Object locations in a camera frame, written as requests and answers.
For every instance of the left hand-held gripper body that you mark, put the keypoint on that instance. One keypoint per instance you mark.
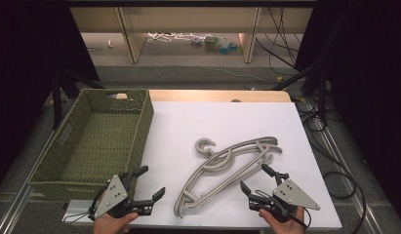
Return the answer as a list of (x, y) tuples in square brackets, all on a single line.
[(112, 195)]

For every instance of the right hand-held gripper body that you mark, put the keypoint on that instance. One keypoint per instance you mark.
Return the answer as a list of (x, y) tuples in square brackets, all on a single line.
[(294, 196)]

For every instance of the grey plastic clothes hanger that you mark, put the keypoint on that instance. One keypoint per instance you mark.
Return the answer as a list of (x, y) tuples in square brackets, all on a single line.
[(266, 140), (276, 149)]

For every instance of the green woven basket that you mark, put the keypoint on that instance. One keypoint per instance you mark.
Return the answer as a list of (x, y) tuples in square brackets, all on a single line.
[(100, 143)]

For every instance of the person's left hand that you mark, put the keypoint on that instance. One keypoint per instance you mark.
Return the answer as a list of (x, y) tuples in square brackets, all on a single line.
[(110, 226)]

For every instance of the person's right hand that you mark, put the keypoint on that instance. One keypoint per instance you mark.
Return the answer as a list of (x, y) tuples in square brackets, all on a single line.
[(286, 227)]

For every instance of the white table sheet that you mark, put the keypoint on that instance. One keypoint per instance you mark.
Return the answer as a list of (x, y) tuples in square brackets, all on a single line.
[(188, 123)]

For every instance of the black metal stand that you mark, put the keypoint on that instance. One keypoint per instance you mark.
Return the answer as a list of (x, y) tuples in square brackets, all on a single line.
[(322, 94)]

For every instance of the black tripod stand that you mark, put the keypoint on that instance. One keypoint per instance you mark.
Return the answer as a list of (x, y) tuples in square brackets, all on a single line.
[(57, 97)]

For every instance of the small white object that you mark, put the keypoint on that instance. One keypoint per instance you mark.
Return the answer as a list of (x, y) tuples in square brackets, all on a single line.
[(109, 44)]

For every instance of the pile of colourful toys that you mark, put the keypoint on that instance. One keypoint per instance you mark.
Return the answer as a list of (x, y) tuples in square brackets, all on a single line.
[(217, 44)]

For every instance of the light wooden desk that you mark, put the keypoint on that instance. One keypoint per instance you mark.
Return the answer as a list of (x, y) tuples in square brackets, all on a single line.
[(188, 19)]

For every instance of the aluminium rail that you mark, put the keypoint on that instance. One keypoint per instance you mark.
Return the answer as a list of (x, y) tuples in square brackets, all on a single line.
[(357, 191), (16, 208)]

